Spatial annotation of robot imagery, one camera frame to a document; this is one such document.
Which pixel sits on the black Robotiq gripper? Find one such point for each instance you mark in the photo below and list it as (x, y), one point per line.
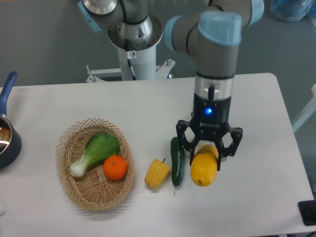
(210, 122)

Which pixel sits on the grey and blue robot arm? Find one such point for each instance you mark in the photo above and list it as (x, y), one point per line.
(211, 37)

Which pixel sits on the yellow mango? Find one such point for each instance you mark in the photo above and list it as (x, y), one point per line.
(204, 166)

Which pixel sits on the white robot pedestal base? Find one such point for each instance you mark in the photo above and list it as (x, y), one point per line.
(136, 46)

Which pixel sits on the white frame at right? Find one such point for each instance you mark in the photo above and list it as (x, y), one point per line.
(306, 112)

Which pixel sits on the blue saucepan with handle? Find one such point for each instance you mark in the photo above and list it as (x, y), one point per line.
(10, 140)

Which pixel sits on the green bok choy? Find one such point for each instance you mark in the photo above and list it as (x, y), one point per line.
(99, 147)

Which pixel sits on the beige potato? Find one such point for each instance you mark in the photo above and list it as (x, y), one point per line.
(200, 143)

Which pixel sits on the woven wicker basket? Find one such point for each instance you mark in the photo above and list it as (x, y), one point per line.
(92, 191)

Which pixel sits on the black device at edge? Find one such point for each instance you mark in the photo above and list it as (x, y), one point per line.
(308, 212)

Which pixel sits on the orange fruit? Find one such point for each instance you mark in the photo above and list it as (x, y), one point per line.
(115, 167)

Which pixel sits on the blue plastic bag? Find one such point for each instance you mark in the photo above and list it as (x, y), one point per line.
(291, 11)

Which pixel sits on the dark green cucumber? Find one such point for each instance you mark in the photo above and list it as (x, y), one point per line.
(178, 161)

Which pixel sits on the yellow bell pepper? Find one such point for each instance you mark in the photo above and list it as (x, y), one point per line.
(157, 173)

